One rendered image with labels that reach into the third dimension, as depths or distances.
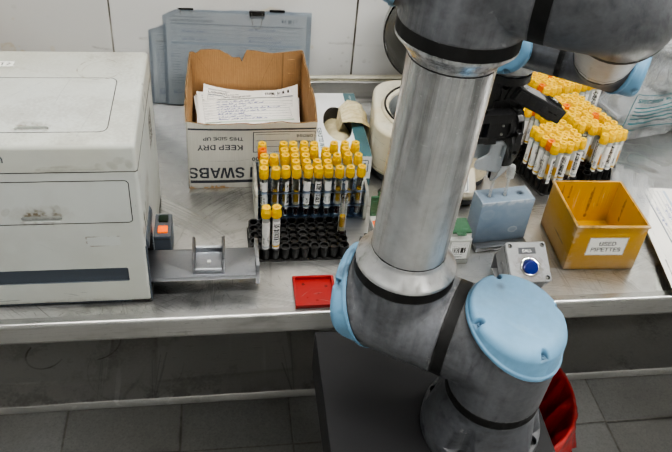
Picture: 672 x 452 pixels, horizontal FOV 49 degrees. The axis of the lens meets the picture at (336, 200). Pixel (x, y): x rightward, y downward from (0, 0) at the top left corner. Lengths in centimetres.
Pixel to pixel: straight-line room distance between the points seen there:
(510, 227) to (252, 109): 58
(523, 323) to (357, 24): 99
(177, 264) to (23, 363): 85
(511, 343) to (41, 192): 66
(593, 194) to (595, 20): 86
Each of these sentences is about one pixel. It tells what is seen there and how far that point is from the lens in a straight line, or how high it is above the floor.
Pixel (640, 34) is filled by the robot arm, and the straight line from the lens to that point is 65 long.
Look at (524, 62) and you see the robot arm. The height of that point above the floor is 131.
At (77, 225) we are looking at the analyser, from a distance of 113.
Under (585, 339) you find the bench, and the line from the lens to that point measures 215.
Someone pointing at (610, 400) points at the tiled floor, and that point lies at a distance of 241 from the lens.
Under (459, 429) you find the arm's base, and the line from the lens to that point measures 93.
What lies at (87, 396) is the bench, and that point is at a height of 27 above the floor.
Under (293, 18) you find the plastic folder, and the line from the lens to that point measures 162.
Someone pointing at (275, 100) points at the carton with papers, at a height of 94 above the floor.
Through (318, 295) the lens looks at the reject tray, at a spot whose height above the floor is 88.
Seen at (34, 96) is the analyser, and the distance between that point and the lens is 116.
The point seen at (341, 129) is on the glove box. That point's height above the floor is 93.
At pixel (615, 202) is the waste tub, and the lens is 147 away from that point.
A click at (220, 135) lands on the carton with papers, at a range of 137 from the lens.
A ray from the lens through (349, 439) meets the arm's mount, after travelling 98.
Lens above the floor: 175
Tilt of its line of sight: 38 degrees down
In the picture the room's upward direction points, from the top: 5 degrees clockwise
